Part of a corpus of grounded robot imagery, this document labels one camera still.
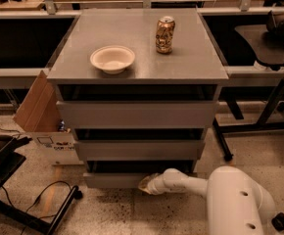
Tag white wrapped gripper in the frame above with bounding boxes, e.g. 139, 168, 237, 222
138, 173, 166, 195

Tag grey bottom drawer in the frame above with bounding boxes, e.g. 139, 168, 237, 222
83, 160, 196, 188

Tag grey drawer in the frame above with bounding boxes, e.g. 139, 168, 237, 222
57, 101, 216, 129
83, 160, 196, 188
74, 140, 205, 161

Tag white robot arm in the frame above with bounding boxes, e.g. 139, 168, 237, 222
138, 165, 276, 235

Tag grey middle drawer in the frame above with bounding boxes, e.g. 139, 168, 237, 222
74, 140, 205, 161

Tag grey drawer cabinet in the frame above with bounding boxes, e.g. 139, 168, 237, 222
46, 7, 230, 178

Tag grey top drawer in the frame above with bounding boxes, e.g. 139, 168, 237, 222
57, 101, 216, 129

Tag black caster bottom right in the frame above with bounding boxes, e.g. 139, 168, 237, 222
271, 212, 284, 231

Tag white paper bowl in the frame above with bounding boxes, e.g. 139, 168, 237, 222
90, 45, 135, 74

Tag cardboard box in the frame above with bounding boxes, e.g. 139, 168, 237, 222
14, 71, 82, 165

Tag black desk with legs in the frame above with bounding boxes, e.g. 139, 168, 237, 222
212, 10, 284, 163

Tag gold soda can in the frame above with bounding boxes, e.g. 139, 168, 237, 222
156, 16, 175, 54

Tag black stand left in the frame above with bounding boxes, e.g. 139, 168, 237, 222
0, 135, 83, 235

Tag black cable on floor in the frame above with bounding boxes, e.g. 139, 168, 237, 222
1, 179, 73, 235

